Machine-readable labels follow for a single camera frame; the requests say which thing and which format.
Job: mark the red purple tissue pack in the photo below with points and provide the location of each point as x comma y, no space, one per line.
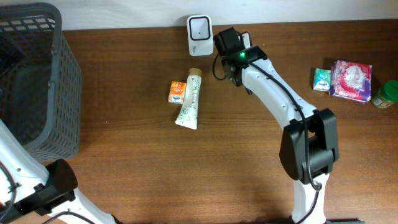
351,80

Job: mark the grey plastic mesh basket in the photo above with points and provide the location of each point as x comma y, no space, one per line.
41,82

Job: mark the white tube with tan cap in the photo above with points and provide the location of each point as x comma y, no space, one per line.
188,114

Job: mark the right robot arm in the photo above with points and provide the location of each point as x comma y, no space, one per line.
309,145

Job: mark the small teal box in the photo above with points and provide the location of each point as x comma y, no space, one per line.
322,80

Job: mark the small orange box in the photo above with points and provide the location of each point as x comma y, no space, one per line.
177,92

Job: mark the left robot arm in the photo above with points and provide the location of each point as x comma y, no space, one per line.
28,186

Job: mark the green jar with green lid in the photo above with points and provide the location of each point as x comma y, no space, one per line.
386,95

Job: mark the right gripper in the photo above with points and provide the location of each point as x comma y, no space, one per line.
234,78

